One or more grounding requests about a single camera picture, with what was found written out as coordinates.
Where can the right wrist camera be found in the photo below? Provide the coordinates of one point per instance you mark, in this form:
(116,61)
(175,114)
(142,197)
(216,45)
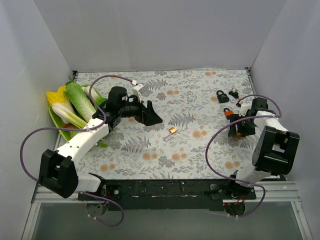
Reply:
(243,107)

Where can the aluminium frame rail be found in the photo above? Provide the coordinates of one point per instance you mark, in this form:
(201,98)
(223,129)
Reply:
(270,190)

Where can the black Kaijing padlock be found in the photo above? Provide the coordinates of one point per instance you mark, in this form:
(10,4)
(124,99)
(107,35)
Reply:
(222,97)

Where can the floral patterned table mat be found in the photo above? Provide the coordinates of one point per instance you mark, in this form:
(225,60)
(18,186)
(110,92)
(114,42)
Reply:
(186,100)

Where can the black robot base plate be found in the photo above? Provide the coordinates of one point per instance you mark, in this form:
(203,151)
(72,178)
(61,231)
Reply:
(162,194)

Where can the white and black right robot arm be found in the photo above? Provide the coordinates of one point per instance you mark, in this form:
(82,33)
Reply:
(274,153)

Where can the bok choy toy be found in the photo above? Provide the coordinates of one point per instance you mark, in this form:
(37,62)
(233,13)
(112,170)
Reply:
(97,97)

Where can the large brass padlock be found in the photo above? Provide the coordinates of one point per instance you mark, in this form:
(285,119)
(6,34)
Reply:
(238,136)

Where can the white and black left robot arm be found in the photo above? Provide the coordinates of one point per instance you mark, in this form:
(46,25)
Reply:
(58,167)

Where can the yellow-leaf cabbage toy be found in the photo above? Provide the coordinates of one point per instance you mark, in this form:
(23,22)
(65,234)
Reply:
(61,106)

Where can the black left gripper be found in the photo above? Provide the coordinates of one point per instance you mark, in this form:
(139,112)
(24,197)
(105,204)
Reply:
(144,114)

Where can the napa cabbage toy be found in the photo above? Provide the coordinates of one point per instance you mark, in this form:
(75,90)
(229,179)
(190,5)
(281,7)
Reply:
(79,100)

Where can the orange and black padlock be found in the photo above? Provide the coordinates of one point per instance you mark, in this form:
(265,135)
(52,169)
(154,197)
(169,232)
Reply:
(228,113)

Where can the green vegetable tray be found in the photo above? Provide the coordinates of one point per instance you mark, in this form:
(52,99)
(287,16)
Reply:
(58,121)

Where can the black-headed key bunch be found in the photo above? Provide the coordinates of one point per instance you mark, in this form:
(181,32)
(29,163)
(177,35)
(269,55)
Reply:
(234,93)

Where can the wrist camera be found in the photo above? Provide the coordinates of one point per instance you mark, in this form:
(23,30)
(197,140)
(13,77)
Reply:
(138,89)
(243,107)

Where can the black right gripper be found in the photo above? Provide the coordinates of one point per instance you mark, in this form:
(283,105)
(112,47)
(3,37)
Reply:
(240,127)

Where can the small brass padlock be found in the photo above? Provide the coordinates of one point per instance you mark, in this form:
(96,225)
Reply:
(172,131)

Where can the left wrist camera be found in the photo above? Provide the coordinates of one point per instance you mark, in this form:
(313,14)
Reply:
(138,89)

